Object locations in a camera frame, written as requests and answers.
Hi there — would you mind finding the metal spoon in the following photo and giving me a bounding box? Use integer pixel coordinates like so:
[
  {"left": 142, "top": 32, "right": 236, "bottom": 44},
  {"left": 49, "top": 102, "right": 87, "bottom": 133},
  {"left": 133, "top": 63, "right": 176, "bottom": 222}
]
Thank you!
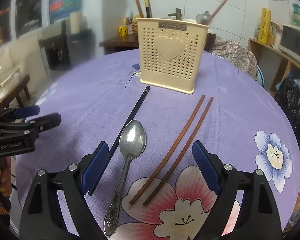
[{"left": 103, "top": 120, "right": 147, "bottom": 236}]

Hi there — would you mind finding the black chopstick gold band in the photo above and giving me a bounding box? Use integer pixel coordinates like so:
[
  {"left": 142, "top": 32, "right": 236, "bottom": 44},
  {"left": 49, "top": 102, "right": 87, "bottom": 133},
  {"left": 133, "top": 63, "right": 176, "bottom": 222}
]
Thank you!
[{"left": 144, "top": 0, "right": 152, "bottom": 18}]

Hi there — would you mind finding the grey plastic spoon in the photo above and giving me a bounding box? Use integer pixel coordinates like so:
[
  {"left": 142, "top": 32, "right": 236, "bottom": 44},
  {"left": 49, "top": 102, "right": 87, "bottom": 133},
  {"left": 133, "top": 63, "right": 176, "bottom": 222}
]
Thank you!
[{"left": 196, "top": 11, "right": 213, "bottom": 25}]

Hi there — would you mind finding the water dispenser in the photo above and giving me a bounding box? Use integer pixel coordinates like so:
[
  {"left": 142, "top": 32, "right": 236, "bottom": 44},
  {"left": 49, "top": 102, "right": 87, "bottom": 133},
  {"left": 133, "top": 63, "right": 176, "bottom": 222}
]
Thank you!
[{"left": 38, "top": 18, "right": 95, "bottom": 71}]

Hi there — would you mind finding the purple floral tablecloth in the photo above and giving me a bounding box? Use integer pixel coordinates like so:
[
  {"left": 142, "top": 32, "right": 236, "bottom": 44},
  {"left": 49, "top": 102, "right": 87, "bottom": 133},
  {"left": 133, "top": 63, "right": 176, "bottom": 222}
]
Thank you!
[{"left": 16, "top": 50, "right": 300, "bottom": 239}]

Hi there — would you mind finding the dark wooden side table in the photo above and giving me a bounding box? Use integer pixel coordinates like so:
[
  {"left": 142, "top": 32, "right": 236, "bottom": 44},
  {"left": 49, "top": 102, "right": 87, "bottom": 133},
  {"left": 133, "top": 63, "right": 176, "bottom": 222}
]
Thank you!
[{"left": 99, "top": 35, "right": 139, "bottom": 55}]

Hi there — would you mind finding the black plastic bag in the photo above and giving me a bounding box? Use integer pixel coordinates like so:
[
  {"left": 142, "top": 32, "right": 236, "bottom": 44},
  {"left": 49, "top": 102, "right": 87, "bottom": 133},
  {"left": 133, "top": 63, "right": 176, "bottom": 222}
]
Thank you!
[{"left": 274, "top": 77, "right": 300, "bottom": 147}]

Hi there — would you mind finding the yellow mug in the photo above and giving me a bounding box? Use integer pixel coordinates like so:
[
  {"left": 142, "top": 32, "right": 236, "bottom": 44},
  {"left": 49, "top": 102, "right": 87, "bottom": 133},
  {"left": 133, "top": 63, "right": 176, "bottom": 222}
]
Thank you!
[{"left": 118, "top": 25, "right": 128, "bottom": 37}]

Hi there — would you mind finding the wooden shelf unit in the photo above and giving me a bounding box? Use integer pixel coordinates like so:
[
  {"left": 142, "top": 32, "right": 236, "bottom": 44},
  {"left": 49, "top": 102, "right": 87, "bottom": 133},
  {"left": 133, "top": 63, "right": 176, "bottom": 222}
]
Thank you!
[{"left": 248, "top": 38, "right": 300, "bottom": 96}]

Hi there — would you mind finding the cream perforated utensil holder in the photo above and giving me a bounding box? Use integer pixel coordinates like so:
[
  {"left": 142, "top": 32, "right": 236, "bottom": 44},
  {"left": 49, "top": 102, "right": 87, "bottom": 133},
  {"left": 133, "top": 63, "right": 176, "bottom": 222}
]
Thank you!
[{"left": 137, "top": 18, "right": 209, "bottom": 94}]

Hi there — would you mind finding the patterned fabric chair cover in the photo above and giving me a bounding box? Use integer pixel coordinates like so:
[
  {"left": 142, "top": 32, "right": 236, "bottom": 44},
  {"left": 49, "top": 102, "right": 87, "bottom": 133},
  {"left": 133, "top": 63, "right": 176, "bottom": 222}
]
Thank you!
[{"left": 211, "top": 36, "right": 257, "bottom": 81}]

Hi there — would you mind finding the white microwave oven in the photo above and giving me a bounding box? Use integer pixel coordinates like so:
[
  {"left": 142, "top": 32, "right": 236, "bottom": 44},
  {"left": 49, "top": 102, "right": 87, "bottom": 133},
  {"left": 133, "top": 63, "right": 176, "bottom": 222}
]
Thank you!
[{"left": 279, "top": 24, "right": 300, "bottom": 63}]

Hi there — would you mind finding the bronze faucet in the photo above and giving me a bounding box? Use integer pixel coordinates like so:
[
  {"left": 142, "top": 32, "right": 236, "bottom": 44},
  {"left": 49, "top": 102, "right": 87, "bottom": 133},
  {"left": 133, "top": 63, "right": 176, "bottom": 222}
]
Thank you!
[{"left": 168, "top": 8, "right": 183, "bottom": 21}]

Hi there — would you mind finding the yellow canister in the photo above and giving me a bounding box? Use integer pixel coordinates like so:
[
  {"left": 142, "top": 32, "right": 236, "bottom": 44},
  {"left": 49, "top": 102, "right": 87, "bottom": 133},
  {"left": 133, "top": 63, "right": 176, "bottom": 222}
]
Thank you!
[{"left": 257, "top": 8, "right": 271, "bottom": 44}]

